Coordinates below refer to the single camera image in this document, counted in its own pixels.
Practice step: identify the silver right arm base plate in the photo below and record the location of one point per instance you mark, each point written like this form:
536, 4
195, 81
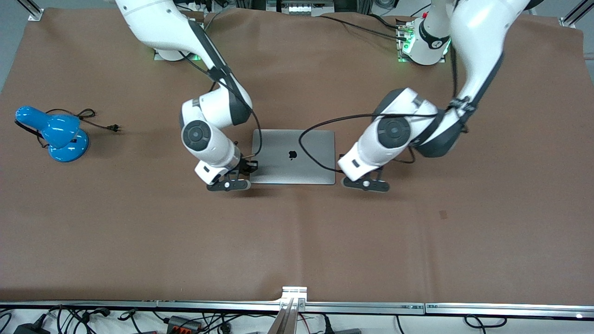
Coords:
158, 56

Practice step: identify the black power adapter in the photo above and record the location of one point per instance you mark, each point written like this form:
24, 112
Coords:
30, 329

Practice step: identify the aluminium frame extrusion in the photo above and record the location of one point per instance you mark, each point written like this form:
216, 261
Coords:
35, 11
573, 16

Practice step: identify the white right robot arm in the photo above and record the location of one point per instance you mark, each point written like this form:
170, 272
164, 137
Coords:
153, 23

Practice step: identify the grey connector block orange levers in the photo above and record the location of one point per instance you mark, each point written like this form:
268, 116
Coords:
183, 323

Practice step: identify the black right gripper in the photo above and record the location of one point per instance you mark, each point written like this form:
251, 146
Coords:
244, 165

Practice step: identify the silver grey laptop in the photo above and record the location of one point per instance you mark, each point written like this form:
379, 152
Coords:
278, 157

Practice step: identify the aluminium camera mount post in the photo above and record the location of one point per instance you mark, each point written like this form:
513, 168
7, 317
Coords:
293, 294

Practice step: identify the white power strip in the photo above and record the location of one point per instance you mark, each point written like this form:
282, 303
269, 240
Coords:
199, 5

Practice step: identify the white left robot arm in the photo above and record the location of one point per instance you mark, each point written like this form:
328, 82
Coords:
478, 37

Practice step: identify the brown table cover sheet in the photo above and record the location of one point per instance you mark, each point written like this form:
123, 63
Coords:
185, 241

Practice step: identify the aluminium table edge rail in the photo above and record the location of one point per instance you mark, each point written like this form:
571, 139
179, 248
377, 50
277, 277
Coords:
79, 304
510, 310
362, 307

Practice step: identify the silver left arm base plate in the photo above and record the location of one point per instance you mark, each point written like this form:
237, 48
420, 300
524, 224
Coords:
400, 51

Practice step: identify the blue desk lamp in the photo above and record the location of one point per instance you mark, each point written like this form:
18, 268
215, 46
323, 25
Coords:
65, 139

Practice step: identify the grey control box white buttons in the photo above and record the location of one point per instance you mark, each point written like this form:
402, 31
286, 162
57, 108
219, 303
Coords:
299, 8

